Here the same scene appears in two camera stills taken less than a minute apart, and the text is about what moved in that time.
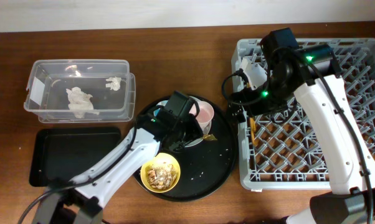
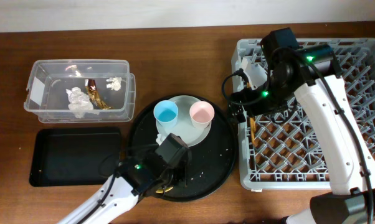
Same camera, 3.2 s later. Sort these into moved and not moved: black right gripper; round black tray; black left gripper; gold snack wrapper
Moved: black left gripper; gold snack wrapper
Not moved: black right gripper; round black tray
